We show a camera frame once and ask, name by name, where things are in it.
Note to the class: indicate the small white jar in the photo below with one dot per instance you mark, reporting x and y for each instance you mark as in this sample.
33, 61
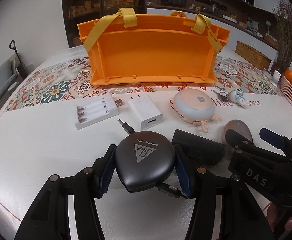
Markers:
276, 77

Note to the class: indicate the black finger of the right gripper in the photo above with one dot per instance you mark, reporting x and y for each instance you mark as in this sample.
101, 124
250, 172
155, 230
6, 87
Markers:
236, 141

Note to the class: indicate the black upright vacuum cleaner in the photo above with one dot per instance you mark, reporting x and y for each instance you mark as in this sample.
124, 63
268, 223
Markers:
19, 66

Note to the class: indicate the white USB wall adapter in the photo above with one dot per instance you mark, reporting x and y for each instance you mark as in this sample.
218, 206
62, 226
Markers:
146, 112

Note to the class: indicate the round deer night light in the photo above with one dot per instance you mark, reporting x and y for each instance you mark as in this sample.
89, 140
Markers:
195, 107

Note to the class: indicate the grey computer mouse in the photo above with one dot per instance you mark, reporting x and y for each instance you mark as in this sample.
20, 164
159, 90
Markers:
240, 127

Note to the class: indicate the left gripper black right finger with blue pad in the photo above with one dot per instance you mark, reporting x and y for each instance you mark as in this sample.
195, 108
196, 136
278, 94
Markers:
241, 217

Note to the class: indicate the orange plastic storage box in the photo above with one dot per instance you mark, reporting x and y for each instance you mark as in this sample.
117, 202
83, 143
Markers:
127, 47

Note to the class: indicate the keychain with white figurine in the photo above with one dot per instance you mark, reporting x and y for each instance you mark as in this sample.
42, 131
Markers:
234, 96

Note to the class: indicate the woven wicker box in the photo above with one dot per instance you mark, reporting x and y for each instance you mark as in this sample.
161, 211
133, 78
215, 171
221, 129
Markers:
253, 56

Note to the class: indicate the black rectangular device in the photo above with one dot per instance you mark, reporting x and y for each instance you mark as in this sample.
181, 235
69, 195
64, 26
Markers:
199, 149

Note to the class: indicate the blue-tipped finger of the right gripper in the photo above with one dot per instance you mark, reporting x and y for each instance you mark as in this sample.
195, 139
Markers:
278, 141

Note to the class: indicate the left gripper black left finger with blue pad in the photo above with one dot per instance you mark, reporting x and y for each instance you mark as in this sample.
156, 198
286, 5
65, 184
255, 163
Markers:
47, 217

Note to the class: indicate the dark wooden shelf cabinet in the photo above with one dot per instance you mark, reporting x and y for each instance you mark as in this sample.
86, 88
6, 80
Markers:
251, 21

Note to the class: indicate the dried flower bouquet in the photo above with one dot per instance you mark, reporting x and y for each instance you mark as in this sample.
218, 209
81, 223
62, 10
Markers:
283, 14

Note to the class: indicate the white battery charger with USB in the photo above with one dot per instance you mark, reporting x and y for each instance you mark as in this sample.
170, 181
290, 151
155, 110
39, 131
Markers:
96, 110

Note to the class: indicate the patterned tile table runner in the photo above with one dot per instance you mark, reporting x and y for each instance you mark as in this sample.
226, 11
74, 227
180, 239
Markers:
71, 79

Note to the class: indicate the black round Sika cable reel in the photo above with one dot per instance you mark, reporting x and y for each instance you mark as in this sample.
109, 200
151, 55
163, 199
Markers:
145, 160

